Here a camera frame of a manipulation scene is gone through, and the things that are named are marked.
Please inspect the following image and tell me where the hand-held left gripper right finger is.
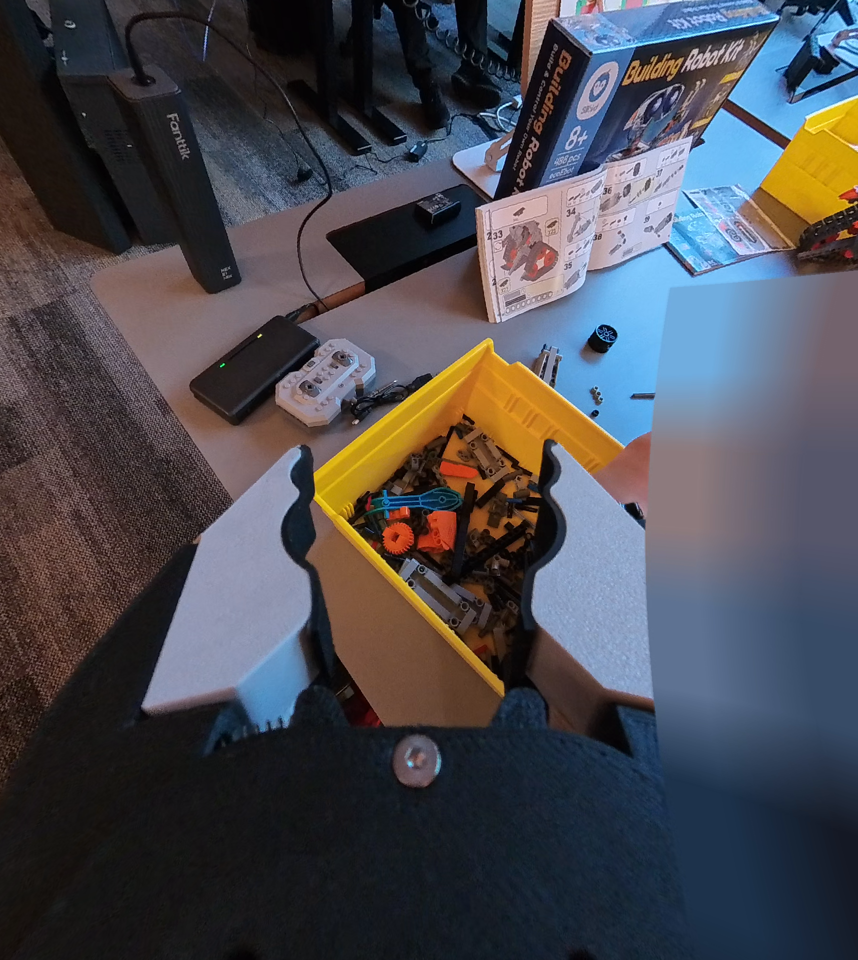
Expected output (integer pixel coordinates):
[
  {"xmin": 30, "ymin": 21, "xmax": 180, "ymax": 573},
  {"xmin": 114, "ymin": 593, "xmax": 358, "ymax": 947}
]
[{"xmin": 505, "ymin": 439, "xmax": 655, "ymax": 738}]

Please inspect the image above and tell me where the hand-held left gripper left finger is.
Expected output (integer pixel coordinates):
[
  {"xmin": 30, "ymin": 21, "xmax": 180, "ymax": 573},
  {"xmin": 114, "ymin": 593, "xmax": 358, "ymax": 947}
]
[{"xmin": 142, "ymin": 444, "xmax": 340, "ymax": 735}]

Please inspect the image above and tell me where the pile of small toy parts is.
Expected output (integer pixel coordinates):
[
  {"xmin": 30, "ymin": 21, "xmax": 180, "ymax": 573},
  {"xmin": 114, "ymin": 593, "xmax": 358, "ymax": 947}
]
[{"xmin": 345, "ymin": 414, "xmax": 550, "ymax": 680}]

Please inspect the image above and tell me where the blue toy tool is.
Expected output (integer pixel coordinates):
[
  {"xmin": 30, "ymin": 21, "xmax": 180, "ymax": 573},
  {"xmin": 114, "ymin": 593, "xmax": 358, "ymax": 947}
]
[{"xmin": 367, "ymin": 486, "xmax": 465, "ymax": 520}]

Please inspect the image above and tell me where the person's right forearm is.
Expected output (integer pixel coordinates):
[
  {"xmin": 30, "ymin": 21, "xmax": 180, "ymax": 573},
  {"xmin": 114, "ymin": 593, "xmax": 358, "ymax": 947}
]
[{"xmin": 594, "ymin": 431, "xmax": 653, "ymax": 520}]

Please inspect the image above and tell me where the grey long toy panel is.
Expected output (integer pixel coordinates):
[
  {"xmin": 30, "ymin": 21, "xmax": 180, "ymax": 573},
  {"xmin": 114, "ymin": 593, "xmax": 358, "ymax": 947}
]
[{"xmin": 397, "ymin": 557, "xmax": 492, "ymax": 633}]

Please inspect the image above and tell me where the orange curved toy panel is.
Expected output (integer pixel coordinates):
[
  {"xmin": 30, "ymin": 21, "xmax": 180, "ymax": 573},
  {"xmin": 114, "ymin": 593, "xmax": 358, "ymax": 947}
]
[{"xmin": 423, "ymin": 510, "xmax": 462, "ymax": 554}]

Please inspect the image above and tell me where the black device with green lights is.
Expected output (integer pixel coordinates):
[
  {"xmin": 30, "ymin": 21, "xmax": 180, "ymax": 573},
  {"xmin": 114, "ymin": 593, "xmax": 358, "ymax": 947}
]
[{"xmin": 189, "ymin": 315, "xmax": 322, "ymax": 427}]

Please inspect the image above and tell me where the grey toy remote control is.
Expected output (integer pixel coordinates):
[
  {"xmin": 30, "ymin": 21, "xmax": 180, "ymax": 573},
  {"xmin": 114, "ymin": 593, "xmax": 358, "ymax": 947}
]
[{"xmin": 274, "ymin": 338, "xmax": 378, "ymax": 431}]

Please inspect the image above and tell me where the open instruction booklet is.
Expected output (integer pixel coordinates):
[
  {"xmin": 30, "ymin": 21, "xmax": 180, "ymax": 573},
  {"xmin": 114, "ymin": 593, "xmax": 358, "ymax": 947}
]
[{"xmin": 474, "ymin": 135, "xmax": 694, "ymax": 325}]

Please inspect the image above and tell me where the black flat box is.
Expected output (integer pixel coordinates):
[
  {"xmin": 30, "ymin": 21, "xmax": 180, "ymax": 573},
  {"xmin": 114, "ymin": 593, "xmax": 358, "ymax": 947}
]
[{"xmin": 326, "ymin": 183, "xmax": 492, "ymax": 295}]

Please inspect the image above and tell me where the blue printed leaflet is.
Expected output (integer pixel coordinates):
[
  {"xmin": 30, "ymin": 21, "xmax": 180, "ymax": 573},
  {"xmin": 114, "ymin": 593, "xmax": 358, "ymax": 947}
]
[{"xmin": 665, "ymin": 183, "xmax": 798, "ymax": 276}]

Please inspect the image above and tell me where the small black battery block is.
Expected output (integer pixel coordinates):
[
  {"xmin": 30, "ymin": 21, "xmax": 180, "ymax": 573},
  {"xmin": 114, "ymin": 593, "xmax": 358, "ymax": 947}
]
[{"xmin": 414, "ymin": 192, "xmax": 465, "ymax": 230}]

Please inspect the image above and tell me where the white tablet stand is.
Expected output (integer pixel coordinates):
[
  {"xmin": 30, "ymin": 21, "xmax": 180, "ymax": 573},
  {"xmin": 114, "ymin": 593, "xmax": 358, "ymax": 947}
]
[{"xmin": 451, "ymin": 126, "xmax": 522, "ymax": 201}]

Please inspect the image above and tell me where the black orange toy vehicle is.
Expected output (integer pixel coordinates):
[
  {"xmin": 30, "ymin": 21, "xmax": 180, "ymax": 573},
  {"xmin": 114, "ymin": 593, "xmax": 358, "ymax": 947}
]
[{"xmin": 796, "ymin": 171, "xmax": 858, "ymax": 265}]

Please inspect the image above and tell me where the yellow bin with plastic bags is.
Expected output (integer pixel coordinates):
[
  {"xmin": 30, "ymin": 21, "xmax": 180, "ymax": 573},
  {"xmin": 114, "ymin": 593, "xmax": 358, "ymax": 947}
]
[{"xmin": 759, "ymin": 93, "xmax": 858, "ymax": 226}]

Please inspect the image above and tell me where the robot kit box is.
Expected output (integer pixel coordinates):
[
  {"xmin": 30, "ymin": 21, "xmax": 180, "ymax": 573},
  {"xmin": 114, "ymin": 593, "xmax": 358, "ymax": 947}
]
[{"xmin": 492, "ymin": 0, "xmax": 781, "ymax": 204}]

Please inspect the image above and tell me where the dark grey cabinet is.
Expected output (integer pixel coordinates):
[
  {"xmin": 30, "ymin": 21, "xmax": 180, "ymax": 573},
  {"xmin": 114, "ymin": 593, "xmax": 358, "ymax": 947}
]
[{"xmin": 0, "ymin": 0, "xmax": 175, "ymax": 255}]

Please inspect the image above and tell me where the black angled stand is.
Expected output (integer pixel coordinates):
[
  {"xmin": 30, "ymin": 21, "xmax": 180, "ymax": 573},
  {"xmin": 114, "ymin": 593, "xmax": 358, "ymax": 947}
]
[{"xmin": 776, "ymin": 0, "xmax": 858, "ymax": 104}]

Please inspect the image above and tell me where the black cable plug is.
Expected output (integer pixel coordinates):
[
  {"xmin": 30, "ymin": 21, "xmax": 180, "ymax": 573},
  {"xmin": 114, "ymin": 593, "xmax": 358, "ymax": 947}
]
[{"xmin": 348, "ymin": 372, "xmax": 435, "ymax": 429}]

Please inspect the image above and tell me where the black floor cable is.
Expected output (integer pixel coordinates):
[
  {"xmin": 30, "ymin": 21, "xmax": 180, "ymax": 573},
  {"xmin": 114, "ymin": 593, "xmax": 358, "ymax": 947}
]
[{"xmin": 365, "ymin": 96, "xmax": 524, "ymax": 164}]

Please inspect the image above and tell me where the black desk leg frame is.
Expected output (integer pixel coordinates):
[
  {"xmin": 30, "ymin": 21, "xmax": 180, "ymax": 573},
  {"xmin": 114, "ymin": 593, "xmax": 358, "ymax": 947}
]
[{"xmin": 285, "ymin": 0, "xmax": 409, "ymax": 157}]

